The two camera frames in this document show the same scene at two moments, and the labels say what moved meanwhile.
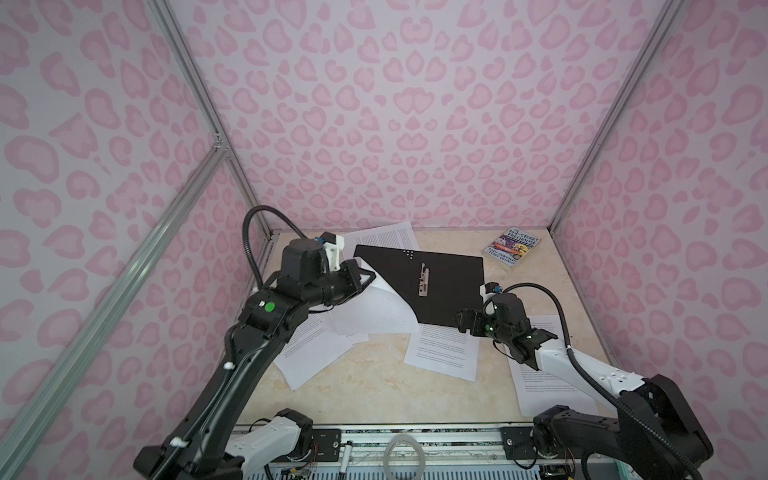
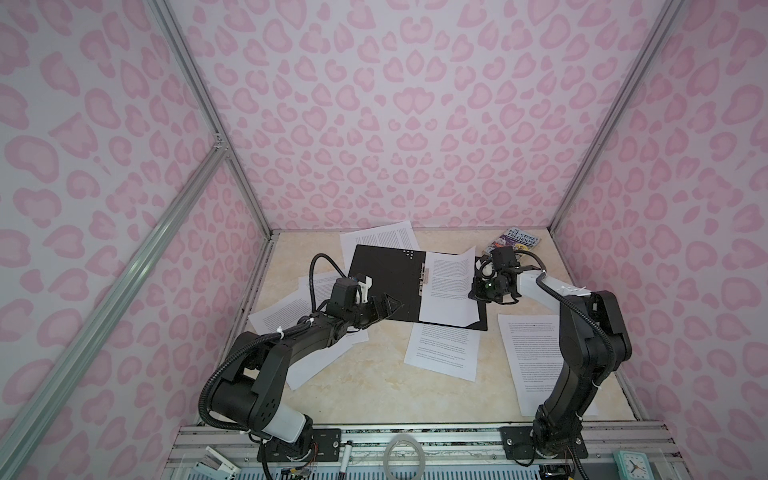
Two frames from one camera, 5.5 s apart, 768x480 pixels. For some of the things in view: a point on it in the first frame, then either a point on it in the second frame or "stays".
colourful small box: x=512 y=247 stays
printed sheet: x=444 y=350 stays
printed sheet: x=381 y=309 → x=450 y=292
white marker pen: x=347 y=455 stays
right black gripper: x=477 y=318 → x=477 y=293
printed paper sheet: x=539 y=394 stays
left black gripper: x=349 y=271 → x=383 y=312
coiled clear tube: x=387 y=453 stays
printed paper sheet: x=398 y=235 stays
